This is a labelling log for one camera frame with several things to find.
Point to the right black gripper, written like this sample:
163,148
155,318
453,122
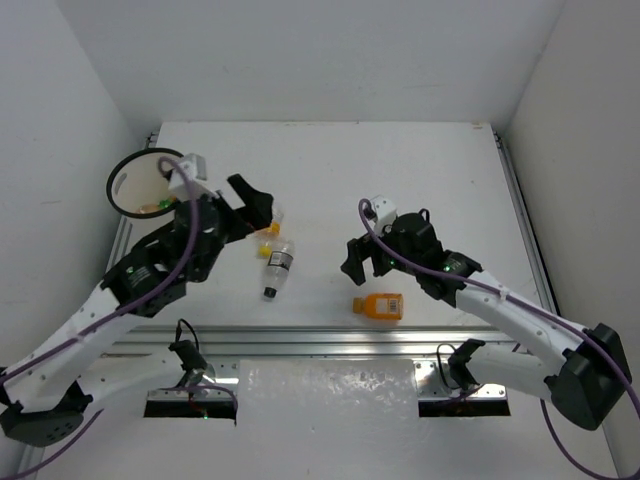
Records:
360,249

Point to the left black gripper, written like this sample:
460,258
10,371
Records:
234,216

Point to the orange juice bottle barcode label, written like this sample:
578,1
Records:
379,306

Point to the orange juice bottle floral label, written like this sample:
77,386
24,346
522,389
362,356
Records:
148,209

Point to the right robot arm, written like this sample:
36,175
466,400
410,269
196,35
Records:
583,372

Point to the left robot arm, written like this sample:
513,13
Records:
46,394

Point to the white bin with black rim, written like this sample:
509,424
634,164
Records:
138,180

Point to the clear bottle yellow label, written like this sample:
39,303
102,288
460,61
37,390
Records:
267,237

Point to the clear bottle black label front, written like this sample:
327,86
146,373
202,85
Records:
278,268

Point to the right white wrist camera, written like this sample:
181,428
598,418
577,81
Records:
381,213

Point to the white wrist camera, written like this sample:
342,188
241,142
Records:
195,169
381,213

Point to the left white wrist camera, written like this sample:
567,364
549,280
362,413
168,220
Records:
195,169

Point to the aluminium front rail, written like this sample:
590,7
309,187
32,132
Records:
337,342

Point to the aluminium rail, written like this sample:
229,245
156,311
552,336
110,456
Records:
33,456
545,291
337,342

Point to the aluminium left side rail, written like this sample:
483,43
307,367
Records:
33,456

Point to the aluminium right side rail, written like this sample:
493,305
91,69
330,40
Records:
545,291

